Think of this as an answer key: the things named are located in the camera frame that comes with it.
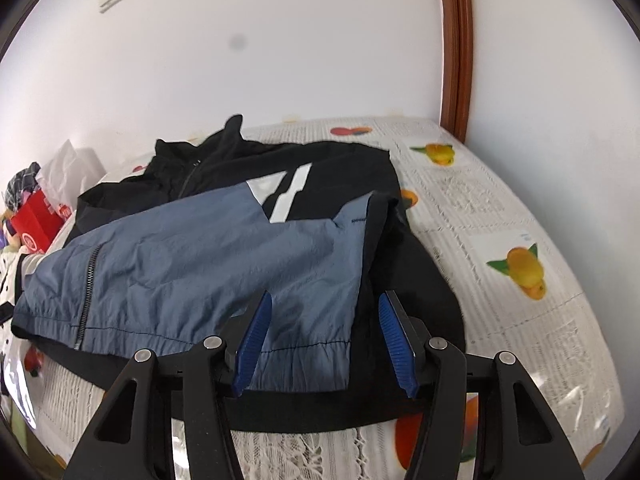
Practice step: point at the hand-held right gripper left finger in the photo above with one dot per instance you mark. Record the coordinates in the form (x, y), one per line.
(252, 345)

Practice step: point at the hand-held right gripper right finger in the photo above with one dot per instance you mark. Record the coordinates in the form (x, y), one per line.
(397, 345)

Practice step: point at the black white blue jacket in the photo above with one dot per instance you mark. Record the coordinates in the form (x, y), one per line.
(200, 260)

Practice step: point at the fruit print lace tablecloth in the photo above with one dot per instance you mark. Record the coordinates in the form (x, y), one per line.
(500, 200)

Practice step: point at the red paper gift bag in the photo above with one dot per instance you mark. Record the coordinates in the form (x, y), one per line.
(37, 225)

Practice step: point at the white plastic bag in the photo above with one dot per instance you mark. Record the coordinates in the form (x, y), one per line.
(70, 170)

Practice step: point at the white dotted cloth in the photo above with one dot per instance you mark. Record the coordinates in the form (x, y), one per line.
(7, 280)

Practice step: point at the dark plaid cloth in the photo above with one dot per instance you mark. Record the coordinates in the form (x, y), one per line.
(22, 182)

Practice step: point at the brown wooden door frame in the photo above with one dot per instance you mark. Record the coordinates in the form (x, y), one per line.
(455, 50)

